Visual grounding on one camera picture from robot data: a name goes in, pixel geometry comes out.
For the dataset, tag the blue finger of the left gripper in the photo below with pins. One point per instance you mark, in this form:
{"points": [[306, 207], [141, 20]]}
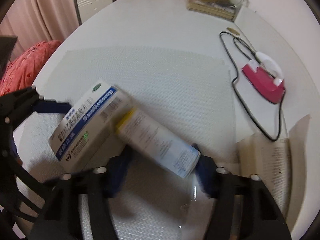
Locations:
{"points": [[52, 107]]}

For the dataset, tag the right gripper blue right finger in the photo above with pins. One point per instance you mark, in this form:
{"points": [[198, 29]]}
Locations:
{"points": [[205, 169]]}

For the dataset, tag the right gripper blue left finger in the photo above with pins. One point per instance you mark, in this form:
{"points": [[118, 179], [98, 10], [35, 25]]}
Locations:
{"points": [[118, 169]]}

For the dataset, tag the small white medicine box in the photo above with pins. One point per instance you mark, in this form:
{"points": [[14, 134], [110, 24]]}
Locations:
{"points": [[151, 139]]}

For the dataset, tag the blue white medicine box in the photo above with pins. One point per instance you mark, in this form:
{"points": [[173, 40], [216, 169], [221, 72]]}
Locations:
{"points": [[87, 125]]}

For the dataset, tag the red bed cover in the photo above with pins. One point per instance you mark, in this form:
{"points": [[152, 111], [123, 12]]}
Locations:
{"points": [[22, 72]]}

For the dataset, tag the open book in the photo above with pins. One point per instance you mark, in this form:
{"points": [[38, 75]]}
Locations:
{"points": [[281, 165]]}

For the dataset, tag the white woven placemat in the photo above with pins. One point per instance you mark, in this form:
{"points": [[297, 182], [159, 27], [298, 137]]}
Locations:
{"points": [[172, 107]]}

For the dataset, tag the pink curtain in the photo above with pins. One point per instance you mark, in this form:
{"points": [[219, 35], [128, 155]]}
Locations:
{"points": [[33, 21]]}

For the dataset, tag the pink mini iron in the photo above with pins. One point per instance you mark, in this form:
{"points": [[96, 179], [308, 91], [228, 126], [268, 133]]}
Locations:
{"points": [[266, 77]]}

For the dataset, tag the clear organizer box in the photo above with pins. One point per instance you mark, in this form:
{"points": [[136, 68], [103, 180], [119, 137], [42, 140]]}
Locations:
{"points": [[215, 1]]}

